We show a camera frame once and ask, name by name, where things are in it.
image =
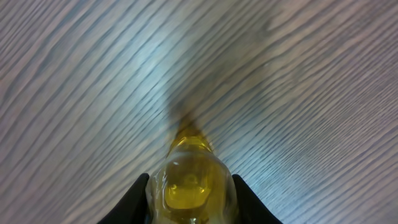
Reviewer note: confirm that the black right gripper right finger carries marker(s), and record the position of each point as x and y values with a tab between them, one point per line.
251	208

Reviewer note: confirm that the yellow drink bottle silver cap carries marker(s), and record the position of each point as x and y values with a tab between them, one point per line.
192	185

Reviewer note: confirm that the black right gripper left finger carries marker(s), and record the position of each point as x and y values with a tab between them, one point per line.
133	206

